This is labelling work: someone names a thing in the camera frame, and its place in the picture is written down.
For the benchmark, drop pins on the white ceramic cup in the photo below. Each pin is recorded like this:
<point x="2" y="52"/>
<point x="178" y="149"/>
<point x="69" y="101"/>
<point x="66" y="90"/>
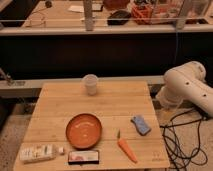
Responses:
<point x="90" y="83"/>

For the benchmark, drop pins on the white plastic bottle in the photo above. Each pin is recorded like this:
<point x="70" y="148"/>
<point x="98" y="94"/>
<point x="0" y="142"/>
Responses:
<point x="40" y="153"/>

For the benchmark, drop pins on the black object on bench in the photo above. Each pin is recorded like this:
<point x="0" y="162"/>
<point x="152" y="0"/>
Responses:
<point x="119" y="17"/>

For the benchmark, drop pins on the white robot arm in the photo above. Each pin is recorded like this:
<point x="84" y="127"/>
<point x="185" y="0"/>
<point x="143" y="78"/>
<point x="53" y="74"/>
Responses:
<point x="186" y="82"/>

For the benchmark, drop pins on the orange carrot-shaped pepper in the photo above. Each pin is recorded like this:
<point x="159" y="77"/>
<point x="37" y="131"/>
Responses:
<point x="122" y="143"/>

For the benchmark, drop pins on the metal frame post left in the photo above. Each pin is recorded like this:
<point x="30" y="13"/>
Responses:
<point x="88" y="14"/>

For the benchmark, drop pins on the orange plate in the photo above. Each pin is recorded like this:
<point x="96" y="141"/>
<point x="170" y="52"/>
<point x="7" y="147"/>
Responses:
<point x="84" y="131"/>

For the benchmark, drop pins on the metal frame post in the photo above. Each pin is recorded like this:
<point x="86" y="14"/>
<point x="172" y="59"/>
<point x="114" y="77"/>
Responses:
<point x="88" y="14"/>
<point x="182" y="17"/>

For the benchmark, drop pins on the orange crate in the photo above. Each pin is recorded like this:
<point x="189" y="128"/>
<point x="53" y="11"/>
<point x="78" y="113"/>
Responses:
<point x="142" y="15"/>

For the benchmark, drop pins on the white paper sheet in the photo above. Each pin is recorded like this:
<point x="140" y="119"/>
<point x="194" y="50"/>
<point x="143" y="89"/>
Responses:
<point x="76" y="8"/>

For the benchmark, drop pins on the black rectangular box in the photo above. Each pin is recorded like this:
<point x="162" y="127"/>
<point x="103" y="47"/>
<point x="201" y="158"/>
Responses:
<point x="83" y="157"/>

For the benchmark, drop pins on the metal frame post right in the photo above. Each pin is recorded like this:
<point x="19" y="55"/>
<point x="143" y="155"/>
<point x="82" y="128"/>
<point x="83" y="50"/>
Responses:
<point x="182" y="17"/>

